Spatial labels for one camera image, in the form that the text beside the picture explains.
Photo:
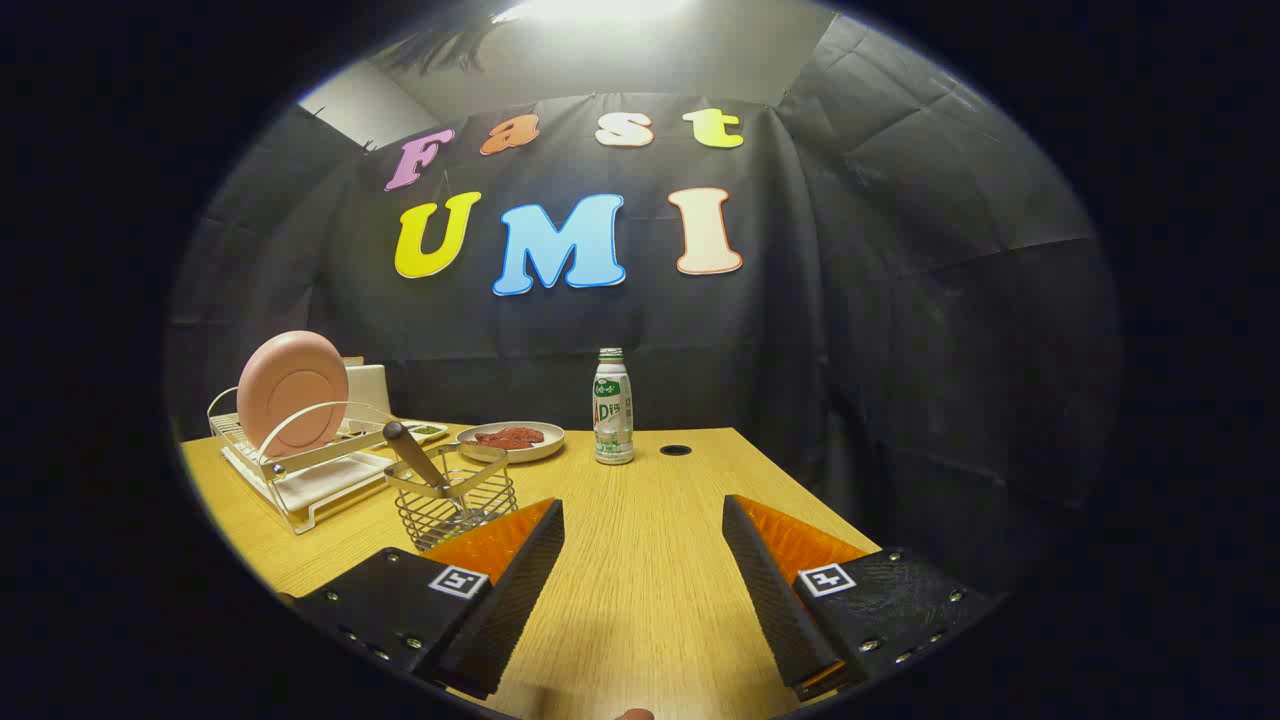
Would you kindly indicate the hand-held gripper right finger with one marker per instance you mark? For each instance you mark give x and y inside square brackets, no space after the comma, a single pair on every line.
[765,580]

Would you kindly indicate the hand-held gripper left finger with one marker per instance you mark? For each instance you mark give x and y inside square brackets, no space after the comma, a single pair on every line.
[520,580]

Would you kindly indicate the white dish rack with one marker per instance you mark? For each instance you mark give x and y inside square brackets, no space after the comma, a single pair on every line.
[330,480]

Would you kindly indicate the pink plate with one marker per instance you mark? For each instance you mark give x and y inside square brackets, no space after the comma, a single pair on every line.
[290,390]

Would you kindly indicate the beige round plate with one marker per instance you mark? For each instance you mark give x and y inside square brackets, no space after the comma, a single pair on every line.
[548,446]

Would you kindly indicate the white divided bean dish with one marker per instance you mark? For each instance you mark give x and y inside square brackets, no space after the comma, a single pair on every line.
[428,432]

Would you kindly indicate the red meat piece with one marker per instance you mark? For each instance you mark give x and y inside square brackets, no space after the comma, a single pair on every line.
[490,438]
[525,436]

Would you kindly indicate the white bottle green label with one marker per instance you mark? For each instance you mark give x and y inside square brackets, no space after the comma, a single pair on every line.
[613,420]

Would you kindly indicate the white toaster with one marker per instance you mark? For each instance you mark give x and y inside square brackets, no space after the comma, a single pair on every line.
[370,390]

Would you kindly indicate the black backdrop cloth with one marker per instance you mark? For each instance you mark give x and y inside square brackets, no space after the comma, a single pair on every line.
[900,350]

